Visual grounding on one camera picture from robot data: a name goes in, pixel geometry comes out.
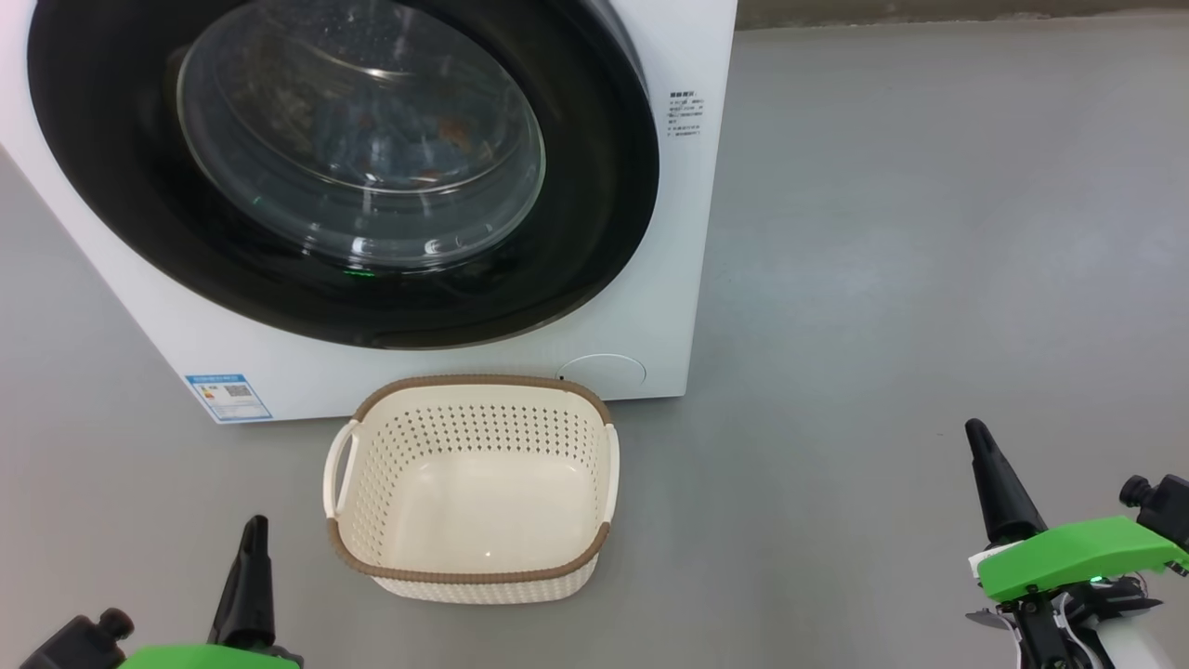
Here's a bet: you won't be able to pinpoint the small printed text sticker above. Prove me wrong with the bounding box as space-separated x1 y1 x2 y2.
669 90 704 138

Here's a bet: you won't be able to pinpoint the black round glass door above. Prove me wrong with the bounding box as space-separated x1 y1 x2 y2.
26 0 660 351

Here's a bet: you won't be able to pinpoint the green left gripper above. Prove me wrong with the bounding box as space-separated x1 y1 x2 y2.
116 516 303 669

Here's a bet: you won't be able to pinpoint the blue energy label sticker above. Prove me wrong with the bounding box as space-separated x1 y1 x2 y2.
184 374 274 425

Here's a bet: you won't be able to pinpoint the cream basket with brown rim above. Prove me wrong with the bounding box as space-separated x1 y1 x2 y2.
323 374 621 605

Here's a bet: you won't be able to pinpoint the white front-load washing machine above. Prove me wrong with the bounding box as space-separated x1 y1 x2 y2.
0 0 738 426

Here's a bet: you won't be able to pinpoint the blue clothes with orange print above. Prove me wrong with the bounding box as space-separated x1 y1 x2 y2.
279 84 493 187

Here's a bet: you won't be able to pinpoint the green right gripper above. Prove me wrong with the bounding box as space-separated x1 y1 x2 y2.
964 418 1189 669

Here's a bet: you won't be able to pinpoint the round white filter cover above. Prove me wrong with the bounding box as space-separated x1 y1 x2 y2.
557 354 647 389

